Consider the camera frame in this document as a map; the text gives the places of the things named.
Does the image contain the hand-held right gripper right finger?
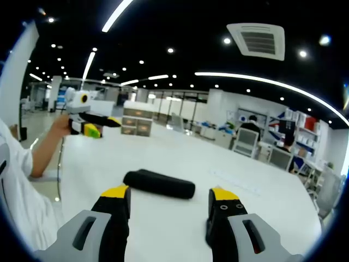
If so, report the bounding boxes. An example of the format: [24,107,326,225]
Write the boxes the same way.
[205,186,304,262]

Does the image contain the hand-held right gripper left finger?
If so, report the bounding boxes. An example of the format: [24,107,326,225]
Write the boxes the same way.
[32,184,132,262]

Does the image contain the black mouse pad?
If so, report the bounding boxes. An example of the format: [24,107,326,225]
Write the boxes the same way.
[123,169,196,200]

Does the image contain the white desk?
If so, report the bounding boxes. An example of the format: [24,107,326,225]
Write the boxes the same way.
[58,120,323,262]

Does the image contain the person's left hand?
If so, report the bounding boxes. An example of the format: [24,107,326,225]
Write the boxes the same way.
[51,114,73,136]

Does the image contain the beige drawer cabinet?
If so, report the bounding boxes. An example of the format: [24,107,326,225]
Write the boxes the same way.
[121,100,154,138]

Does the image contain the ceiling light strip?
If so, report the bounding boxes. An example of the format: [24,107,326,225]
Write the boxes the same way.
[101,0,135,33]
[81,51,97,82]

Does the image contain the white pillar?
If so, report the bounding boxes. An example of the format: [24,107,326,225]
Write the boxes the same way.
[0,20,40,127]

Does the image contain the grey mesh office chair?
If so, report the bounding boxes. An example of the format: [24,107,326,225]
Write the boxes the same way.
[232,127,260,158]
[268,146,294,172]

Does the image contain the white storage shelf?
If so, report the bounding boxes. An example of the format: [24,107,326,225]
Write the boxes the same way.
[268,108,321,166]

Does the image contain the long curved ceiling light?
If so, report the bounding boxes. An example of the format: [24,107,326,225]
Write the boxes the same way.
[194,71,349,127]

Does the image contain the ceiling air conditioner vent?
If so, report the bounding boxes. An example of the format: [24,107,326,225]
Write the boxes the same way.
[226,22,286,62]

